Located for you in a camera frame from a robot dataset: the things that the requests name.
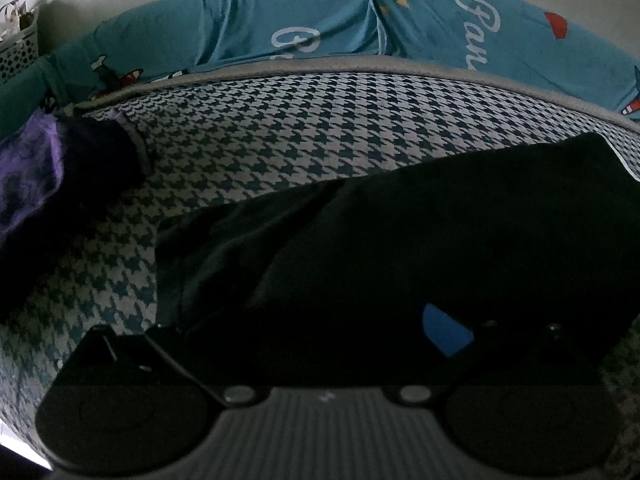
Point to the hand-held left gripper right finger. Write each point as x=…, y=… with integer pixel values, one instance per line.
x=445, y=332

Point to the green cloth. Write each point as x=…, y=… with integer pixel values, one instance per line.
x=25, y=100

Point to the dark cloth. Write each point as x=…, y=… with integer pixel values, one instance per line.
x=95, y=160

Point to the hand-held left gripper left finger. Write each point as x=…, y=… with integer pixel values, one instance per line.
x=170, y=350

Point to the teal printed blanket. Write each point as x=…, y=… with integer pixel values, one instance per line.
x=325, y=15

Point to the white slatted basket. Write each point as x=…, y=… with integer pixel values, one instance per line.
x=17, y=50

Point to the houndstooth bed mat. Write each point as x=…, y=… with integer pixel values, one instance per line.
x=280, y=135

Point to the black garment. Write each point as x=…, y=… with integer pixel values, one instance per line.
x=400, y=240

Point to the purple cloth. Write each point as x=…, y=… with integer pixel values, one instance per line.
x=30, y=170

